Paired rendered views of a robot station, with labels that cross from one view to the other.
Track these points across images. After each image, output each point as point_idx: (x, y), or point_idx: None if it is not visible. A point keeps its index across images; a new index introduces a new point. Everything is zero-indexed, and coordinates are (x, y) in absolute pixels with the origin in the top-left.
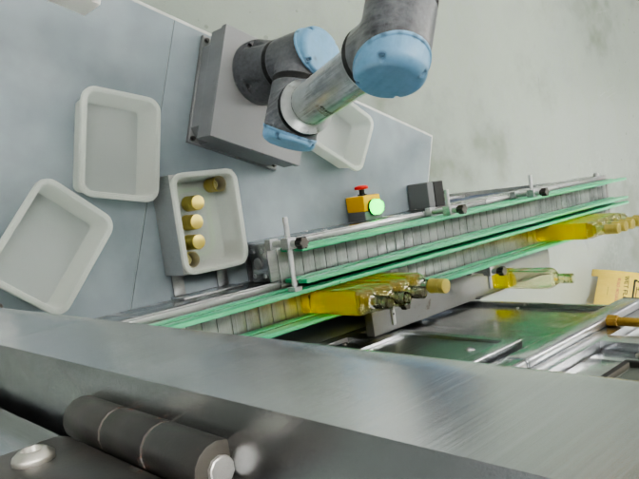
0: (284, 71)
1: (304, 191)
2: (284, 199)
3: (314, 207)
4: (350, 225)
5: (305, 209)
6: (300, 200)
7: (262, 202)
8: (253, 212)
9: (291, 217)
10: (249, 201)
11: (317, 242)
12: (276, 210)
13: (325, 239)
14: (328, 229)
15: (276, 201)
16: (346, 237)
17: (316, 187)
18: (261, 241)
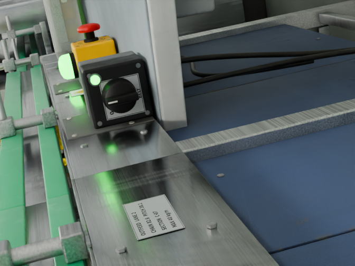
0: None
1: (97, 9)
2: (95, 12)
3: (104, 34)
4: (49, 75)
5: (102, 32)
6: (99, 18)
7: (91, 10)
8: (91, 17)
9: (100, 36)
10: (89, 5)
11: (15, 76)
12: (95, 22)
13: (36, 77)
14: (56, 68)
15: (93, 11)
16: (9, 84)
17: (100, 7)
18: (64, 52)
